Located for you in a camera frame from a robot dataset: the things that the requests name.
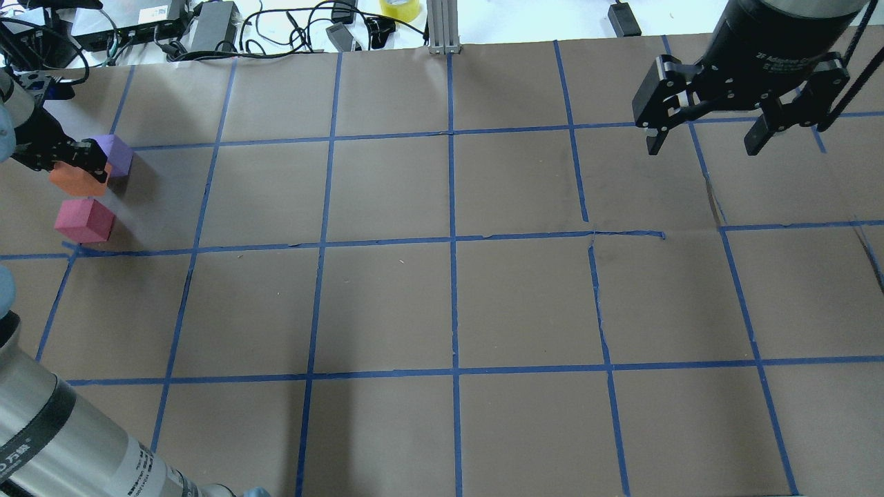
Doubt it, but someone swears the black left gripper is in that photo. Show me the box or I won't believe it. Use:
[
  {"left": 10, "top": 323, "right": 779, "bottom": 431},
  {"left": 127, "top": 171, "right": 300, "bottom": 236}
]
[{"left": 12, "top": 105, "right": 110, "bottom": 184}]

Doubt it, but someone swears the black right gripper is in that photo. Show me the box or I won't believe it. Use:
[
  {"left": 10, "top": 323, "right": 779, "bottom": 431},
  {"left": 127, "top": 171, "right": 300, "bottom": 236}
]
[{"left": 632, "top": 1, "right": 867, "bottom": 157}]

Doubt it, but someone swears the orange foam cube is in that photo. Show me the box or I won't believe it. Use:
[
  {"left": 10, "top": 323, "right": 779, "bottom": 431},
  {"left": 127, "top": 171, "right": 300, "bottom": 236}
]
[{"left": 48, "top": 162, "right": 113, "bottom": 196}]

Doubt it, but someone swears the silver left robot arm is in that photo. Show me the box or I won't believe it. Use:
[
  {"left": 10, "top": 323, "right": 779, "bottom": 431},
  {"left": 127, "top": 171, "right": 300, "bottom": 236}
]
[{"left": 1, "top": 70, "right": 233, "bottom": 496}]

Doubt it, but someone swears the purple foam cube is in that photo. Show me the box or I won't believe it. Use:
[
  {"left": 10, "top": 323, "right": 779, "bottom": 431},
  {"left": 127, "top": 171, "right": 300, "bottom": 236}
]
[{"left": 91, "top": 133, "right": 135, "bottom": 178}]

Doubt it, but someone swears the pink foam cube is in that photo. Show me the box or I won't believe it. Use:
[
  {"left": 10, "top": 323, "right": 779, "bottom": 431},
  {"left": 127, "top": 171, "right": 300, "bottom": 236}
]
[{"left": 54, "top": 198, "right": 117, "bottom": 244}]

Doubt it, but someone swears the black power adapter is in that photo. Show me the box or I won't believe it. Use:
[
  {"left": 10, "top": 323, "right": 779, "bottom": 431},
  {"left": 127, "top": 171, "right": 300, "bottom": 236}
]
[{"left": 607, "top": 1, "right": 643, "bottom": 38}]

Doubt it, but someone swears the black power brick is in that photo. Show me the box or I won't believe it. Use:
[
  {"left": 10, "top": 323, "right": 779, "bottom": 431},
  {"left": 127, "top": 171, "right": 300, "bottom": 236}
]
[{"left": 189, "top": 1, "right": 240, "bottom": 52}]

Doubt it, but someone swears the yellow tape roll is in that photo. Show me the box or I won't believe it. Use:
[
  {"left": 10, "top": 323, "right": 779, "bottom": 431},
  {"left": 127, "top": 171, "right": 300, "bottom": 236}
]
[{"left": 379, "top": 0, "right": 422, "bottom": 23}]

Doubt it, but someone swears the aluminium frame post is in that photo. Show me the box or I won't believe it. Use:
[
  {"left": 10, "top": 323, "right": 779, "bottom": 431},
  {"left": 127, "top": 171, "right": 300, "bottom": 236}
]
[{"left": 426, "top": 0, "right": 462, "bottom": 55}]

